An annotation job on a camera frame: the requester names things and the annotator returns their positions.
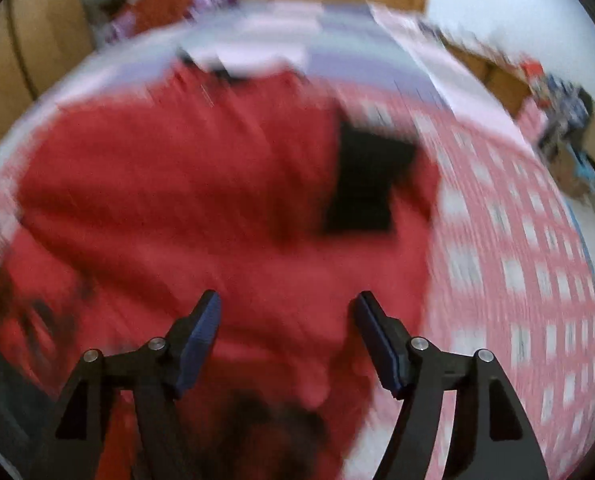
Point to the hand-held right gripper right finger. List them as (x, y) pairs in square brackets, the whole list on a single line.
[(377, 340)]

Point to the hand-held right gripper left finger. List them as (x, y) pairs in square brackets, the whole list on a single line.
[(200, 340)]

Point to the red and black jacket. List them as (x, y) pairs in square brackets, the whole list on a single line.
[(177, 185)]

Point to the pile of colourful clothes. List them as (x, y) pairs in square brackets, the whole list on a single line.
[(557, 90)]

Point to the red checked mat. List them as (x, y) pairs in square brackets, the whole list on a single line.
[(502, 260)]

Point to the wooden cabinet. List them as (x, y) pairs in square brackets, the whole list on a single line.
[(502, 85)]

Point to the patchwork bed quilt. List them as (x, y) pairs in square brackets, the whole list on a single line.
[(337, 35)]

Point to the wooden wardrobe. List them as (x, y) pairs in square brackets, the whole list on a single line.
[(42, 50)]

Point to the orange padded jacket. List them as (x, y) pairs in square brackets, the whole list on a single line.
[(162, 5)]

